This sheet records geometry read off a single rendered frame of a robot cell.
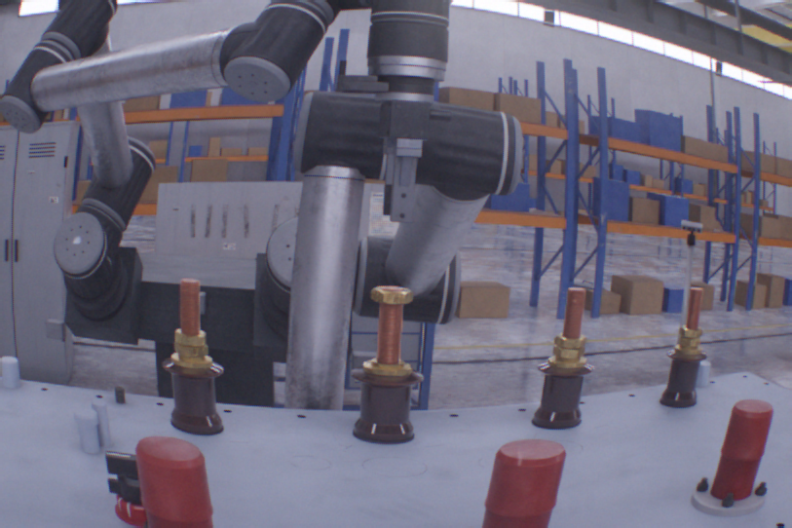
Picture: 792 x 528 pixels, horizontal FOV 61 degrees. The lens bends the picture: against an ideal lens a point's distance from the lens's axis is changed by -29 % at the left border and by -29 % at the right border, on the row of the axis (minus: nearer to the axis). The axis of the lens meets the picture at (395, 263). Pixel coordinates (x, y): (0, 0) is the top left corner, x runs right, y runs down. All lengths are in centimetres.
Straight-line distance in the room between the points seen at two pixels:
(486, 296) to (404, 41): 853
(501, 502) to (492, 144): 83
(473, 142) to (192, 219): 452
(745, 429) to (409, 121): 61
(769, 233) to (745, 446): 1112
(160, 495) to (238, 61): 63
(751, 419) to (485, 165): 78
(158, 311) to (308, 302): 135
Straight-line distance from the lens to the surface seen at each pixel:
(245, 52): 112
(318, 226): 146
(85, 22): 173
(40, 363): 587
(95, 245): 230
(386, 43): 112
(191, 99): 878
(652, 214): 1063
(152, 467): 69
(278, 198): 592
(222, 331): 275
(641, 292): 1044
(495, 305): 963
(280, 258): 221
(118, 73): 136
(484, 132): 147
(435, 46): 113
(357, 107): 146
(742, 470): 95
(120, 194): 239
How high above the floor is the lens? 175
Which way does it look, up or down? 7 degrees down
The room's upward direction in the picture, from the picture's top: 4 degrees clockwise
